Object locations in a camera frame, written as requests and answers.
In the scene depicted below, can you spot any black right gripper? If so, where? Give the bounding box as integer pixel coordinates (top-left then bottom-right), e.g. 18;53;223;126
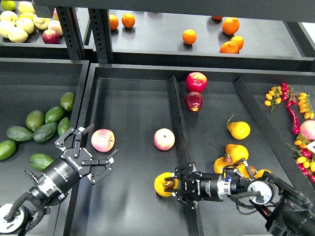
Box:
164;162;224;209

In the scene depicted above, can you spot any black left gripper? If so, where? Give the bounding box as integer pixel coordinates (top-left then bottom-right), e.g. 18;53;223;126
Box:
42;124;118;197

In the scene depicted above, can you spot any yellow pear with stem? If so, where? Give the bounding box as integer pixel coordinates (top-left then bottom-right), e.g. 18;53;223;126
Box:
154;172;178;197

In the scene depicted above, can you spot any dark green avocado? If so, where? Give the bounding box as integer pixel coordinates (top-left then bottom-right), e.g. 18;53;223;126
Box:
29;153;55;171

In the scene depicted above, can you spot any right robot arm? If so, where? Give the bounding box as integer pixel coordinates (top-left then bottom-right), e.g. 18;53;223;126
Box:
161;158;315;236

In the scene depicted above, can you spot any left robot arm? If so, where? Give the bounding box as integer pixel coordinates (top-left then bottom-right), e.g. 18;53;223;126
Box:
0;124;117;236

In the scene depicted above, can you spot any green avocado narrow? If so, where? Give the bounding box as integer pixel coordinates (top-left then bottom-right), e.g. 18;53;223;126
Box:
57;117;70;137

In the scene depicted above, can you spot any yellow pear left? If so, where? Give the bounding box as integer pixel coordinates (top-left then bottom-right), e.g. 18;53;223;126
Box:
214;154;233;174

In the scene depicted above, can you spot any dark avocado middle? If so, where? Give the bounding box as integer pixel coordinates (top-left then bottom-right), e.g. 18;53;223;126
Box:
32;122;58;143

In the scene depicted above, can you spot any green avocado top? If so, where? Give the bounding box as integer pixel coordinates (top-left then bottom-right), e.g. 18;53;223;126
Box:
60;91;75;111

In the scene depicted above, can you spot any green avocado round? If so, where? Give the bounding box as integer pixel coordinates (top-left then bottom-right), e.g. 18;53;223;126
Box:
26;110;44;131

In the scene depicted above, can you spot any yellow pear lower centre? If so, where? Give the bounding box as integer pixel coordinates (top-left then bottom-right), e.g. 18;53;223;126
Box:
236;164;257;178

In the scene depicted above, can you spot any yellow pear middle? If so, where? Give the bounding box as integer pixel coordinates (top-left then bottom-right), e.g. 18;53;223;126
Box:
225;144;249;163

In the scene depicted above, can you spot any dark avocado left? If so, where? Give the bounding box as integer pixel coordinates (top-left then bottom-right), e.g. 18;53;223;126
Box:
6;126;33;142

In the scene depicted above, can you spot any light green avocado edge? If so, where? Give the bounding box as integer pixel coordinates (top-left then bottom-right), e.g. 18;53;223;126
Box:
0;140;17;161

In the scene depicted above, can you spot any yellow pear top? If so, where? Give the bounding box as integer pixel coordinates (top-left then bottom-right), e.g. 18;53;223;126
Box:
226;115;251;140

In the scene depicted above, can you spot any yellow pear right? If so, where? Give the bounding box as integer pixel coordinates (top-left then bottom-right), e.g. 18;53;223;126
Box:
255;169;271;178

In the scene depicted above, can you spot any pink apple left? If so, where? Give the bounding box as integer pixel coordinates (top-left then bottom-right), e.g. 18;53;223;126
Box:
91;129;115;152

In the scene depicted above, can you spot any pink apple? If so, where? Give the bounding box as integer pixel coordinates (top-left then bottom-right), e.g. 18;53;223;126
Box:
154;128;175;151
91;129;115;152

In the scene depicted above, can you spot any pink apple centre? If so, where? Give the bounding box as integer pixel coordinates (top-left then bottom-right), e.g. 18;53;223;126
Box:
154;128;175;151

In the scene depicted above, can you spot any black tray divider left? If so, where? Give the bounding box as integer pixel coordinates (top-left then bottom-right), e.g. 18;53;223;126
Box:
167;75;204;236

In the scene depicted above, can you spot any dark red apple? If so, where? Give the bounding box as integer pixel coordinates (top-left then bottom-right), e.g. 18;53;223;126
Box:
185;91;203;112

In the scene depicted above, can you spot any bright red apple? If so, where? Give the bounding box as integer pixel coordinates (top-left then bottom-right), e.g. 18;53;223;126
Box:
186;72;208;93

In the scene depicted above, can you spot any red apple on shelf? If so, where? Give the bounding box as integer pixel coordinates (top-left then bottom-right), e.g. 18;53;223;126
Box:
42;29;60;44

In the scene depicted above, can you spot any orange cherry tomato bunch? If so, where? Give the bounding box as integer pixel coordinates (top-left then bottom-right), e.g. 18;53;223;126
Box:
264;86;282;113

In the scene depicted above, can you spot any mixed cherry tomatoes lower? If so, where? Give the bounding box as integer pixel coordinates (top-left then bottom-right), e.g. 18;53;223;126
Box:
286;133;315;184

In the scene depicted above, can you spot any red chili pepper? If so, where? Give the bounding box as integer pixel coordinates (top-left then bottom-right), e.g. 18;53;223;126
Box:
286;106;300;135

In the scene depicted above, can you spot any pale pink apple shelf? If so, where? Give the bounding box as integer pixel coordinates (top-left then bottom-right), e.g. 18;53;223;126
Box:
48;20;63;36

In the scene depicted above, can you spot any yellow apple front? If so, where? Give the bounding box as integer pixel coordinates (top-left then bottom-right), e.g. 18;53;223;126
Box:
8;27;28;43

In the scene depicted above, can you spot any yellow apple with stem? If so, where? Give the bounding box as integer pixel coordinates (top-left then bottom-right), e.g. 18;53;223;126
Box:
33;15;51;30

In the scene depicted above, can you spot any red cherry tomato bunch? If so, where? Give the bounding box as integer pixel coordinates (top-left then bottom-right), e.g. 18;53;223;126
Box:
281;82;297;107

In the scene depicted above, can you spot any pink apple right edge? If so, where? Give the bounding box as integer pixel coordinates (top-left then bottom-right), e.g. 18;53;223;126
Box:
300;120;315;141

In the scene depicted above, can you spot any yellow apple middle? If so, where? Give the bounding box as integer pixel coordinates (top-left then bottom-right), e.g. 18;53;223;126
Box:
16;18;34;34

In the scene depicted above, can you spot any black shelf post left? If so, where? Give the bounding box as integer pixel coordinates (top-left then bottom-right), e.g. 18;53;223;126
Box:
56;6;85;60

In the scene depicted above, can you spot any black shelf post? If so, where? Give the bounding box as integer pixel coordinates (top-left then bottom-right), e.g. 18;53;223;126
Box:
88;8;114;64
56;6;85;60

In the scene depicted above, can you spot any orange near post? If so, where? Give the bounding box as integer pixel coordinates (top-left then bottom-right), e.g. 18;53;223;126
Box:
109;14;119;30

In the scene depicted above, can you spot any black shelf post right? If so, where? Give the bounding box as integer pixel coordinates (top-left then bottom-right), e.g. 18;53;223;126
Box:
88;8;114;64

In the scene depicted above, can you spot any orange cherry tomato string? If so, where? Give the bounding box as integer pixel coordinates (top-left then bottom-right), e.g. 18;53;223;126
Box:
297;92;315;120

